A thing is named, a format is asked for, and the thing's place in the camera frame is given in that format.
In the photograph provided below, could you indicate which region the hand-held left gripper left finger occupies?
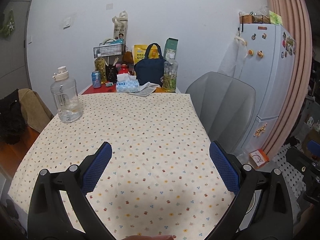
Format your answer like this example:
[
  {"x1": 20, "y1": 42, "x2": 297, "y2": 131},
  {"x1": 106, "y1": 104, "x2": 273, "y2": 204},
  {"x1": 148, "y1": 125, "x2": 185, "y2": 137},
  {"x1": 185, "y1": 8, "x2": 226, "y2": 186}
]
[{"x1": 27, "y1": 141, "x2": 112, "y2": 240}]

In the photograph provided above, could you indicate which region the orange white box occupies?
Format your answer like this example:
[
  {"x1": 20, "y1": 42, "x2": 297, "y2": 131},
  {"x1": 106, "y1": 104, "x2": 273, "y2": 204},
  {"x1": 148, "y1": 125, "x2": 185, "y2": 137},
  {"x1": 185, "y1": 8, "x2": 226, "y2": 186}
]
[{"x1": 249, "y1": 149, "x2": 270, "y2": 169}]

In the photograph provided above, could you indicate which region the navy lunch bag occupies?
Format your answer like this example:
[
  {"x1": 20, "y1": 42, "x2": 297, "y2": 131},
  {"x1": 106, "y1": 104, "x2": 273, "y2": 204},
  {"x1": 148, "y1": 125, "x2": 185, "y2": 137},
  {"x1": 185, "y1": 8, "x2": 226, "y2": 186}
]
[{"x1": 134, "y1": 43, "x2": 165, "y2": 87}]

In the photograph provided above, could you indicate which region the brown plush toy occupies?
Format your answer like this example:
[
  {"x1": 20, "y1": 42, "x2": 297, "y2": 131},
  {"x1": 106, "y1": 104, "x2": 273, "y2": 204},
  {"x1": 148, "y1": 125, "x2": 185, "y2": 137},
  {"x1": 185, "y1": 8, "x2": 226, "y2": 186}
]
[{"x1": 122, "y1": 51, "x2": 134, "y2": 64}]

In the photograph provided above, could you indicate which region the white hanging cloth bag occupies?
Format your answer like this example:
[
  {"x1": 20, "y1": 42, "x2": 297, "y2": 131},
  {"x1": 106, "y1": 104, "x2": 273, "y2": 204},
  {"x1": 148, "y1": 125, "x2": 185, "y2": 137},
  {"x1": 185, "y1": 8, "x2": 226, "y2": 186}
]
[{"x1": 217, "y1": 35, "x2": 247, "y2": 80}]

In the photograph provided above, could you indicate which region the blue drink can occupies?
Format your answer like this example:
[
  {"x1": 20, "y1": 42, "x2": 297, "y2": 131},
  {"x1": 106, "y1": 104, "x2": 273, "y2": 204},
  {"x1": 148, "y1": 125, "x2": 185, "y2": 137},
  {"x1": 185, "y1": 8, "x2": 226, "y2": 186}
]
[{"x1": 91, "y1": 71, "x2": 102, "y2": 88}]

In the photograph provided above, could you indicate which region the black pen holder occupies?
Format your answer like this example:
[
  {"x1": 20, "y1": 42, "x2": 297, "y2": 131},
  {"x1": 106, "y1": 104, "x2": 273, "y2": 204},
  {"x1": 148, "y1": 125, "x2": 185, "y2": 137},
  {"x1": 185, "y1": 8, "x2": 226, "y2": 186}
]
[{"x1": 105, "y1": 65, "x2": 117, "y2": 81}]

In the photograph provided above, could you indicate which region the group of colourful fridge magnets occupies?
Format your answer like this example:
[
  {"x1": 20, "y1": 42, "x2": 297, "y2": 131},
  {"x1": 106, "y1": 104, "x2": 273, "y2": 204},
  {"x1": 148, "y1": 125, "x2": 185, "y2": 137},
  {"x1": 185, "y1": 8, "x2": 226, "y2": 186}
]
[{"x1": 281, "y1": 31, "x2": 297, "y2": 58}]

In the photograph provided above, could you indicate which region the yellow snack bag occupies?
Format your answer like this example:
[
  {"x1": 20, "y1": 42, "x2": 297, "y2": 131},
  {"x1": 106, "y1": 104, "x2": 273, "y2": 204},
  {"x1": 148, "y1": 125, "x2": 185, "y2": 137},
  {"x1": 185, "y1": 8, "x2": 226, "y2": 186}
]
[{"x1": 132, "y1": 44, "x2": 150, "y2": 64}]

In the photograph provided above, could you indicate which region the grey chair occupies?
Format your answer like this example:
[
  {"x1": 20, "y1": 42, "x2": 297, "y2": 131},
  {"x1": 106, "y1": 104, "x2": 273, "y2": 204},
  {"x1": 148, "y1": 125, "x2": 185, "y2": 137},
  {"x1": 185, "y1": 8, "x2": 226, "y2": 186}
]
[{"x1": 185, "y1": 71, "x2": 256, "y2": 153}]

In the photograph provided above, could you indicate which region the yellow cluster fridge magnet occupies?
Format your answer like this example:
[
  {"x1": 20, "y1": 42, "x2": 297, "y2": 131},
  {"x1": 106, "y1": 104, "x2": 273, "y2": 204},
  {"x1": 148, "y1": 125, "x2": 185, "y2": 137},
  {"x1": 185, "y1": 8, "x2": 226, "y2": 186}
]
[{"x1": 254, "y1": 122, "x2": 267, "y2": 137}]

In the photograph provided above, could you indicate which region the chair with beige cloth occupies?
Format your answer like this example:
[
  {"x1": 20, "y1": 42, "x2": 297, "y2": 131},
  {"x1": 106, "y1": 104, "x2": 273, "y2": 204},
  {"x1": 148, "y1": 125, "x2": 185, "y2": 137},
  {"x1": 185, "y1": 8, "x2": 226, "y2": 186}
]
[{"x1": 18, "y1": 88, "x2": 54, "y2": 133}]

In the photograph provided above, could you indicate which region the large yellow tea bottle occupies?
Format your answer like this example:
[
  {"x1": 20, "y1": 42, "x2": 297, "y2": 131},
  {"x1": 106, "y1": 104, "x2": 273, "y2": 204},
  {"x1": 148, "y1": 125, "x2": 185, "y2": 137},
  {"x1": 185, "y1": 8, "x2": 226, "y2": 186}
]
[{"x1": 162, "y1": 53, "x2": 179, "y2": 93}]

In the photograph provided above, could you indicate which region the grey white cloth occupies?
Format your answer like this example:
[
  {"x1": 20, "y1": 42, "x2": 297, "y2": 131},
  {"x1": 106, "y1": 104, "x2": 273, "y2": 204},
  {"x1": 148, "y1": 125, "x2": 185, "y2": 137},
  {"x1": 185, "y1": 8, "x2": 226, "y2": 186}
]
[{"x1": 128, "y1": 82, "x2": 160, "y2": 97}]

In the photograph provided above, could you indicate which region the green card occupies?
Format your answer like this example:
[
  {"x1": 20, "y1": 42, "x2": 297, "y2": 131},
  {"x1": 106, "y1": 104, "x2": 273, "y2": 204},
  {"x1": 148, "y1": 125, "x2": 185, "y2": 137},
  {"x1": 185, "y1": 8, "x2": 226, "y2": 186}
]
[{"x1": 269, "y1": 10, "x2": 282, "y2": 26}]

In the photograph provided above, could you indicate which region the green box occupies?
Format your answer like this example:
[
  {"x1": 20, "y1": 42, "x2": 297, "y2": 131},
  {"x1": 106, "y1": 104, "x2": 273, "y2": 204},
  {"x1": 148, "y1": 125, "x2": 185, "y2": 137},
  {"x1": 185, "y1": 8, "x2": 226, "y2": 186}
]
[{"x1": 165, "y1": 38, "x2": 179, "y2": 58}]

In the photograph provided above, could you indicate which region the person's right forearm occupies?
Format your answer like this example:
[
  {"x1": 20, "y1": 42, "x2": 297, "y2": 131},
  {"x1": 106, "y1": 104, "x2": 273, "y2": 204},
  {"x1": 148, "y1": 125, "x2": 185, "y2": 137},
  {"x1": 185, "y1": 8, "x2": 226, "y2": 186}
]
[{"x1": 299, "y1": 202, "x2": 320, "y2": 233}]

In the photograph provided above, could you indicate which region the blue tissue box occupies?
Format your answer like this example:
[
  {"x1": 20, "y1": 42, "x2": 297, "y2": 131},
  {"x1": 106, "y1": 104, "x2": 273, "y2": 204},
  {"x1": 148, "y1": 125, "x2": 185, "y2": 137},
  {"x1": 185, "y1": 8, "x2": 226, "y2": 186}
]
[{"x1": 116, "y1": 75, "x2": 139, "y2": 93}]

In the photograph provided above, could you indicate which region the small dark wire basket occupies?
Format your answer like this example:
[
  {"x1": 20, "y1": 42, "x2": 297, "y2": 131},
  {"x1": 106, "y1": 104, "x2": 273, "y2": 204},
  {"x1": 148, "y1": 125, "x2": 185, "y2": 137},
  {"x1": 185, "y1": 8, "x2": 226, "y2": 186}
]
[{"x1": 252, "y1": 14, "x2": 271, "y2": 24}]

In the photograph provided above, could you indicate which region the grey door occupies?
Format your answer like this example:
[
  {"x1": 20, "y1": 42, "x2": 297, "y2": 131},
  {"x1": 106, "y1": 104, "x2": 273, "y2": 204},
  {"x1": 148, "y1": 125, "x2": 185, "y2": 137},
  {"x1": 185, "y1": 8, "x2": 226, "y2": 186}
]
[{"x1": 0, "y1": 0, "x2": 33, "y2": 99}]

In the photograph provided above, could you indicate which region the black wire basket rack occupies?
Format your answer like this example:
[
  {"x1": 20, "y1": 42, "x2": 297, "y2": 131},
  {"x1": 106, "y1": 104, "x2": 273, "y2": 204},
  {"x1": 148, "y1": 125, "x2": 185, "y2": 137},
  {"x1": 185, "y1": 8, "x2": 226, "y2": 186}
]
[{"x1": 93, "y1": 44, "x2": 125, "y2": 55}]

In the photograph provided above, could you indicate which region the slim yellow tea bottle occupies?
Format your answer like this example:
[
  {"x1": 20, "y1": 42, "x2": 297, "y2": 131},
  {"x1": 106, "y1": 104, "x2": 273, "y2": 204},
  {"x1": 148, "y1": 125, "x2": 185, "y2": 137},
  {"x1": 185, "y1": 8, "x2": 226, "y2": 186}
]
[{"x1": 94, "y1": 53, "x2": 107, "y2": 84}]

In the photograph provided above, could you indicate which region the clear plastic bag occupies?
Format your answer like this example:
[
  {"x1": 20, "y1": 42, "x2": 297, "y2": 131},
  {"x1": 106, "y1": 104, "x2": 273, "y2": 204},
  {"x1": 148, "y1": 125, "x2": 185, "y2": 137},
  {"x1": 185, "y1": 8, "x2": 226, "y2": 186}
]
[{"x1": 236, "y1": 151, "x2": 250, "y2": 164}]

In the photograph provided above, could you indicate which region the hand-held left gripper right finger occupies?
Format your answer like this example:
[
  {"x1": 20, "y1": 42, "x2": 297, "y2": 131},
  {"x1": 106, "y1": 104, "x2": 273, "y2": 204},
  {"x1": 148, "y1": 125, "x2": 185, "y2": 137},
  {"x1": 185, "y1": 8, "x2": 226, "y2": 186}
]
[{"x1": 205, "y1": 141, "x2": 293, "y2": 240}]

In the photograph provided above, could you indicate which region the large clear water jug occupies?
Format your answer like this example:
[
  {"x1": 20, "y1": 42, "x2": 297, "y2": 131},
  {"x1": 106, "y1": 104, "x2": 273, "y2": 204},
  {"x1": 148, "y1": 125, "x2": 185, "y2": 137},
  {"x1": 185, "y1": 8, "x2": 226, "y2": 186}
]
[{"x1": 50, "y1": 66, "x2": 83, "y2": 123}]

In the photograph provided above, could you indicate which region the pink curtain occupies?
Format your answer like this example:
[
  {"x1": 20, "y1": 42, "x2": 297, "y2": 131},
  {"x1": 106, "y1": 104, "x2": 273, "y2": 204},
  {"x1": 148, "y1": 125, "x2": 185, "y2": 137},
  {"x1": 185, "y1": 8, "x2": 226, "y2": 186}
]
[{"x1": 265, "y1": 0, "x2": 313, "y2": 157}]

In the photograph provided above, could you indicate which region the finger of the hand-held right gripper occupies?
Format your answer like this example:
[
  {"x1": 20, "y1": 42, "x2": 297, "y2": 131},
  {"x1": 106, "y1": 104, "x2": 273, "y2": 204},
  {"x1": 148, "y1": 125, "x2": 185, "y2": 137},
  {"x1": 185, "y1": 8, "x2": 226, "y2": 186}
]
[
  {"x1": 307, "y1": 140, "x2": 320, "y2": 153},
  {"x1": 285, "y1": 147, "x2": 318, "y2": 178}
]

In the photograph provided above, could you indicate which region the white refrigerator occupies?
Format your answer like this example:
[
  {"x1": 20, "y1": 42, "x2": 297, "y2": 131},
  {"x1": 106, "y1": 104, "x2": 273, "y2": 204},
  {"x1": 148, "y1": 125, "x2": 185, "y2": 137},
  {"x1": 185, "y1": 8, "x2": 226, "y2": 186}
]
[{"x1": 237, "y1": 23, "x2": 297, "y2": 155}]

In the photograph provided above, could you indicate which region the green hanging plush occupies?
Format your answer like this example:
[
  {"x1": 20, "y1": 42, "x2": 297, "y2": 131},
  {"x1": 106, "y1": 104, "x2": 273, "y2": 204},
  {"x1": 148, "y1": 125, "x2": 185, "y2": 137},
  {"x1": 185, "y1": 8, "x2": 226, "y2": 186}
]
[{"x1": 0, "y1": 10, "x2": 15, "y2": 39}]

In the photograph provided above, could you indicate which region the brown wicker basket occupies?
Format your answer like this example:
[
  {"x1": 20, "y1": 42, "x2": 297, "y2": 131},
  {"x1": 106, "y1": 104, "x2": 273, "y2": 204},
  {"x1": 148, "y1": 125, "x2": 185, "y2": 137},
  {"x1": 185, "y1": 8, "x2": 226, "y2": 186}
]
[{"x1": 239, "y1": 12, "x2": 254, "y2": 24}]

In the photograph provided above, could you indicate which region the white paper bag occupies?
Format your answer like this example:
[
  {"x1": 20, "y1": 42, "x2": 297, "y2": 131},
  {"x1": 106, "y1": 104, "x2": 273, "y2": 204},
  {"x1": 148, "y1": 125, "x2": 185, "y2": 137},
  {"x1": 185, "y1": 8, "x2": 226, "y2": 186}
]
[{"x1": 112, "y1": 10, "x2": 129, "y2": 45}]

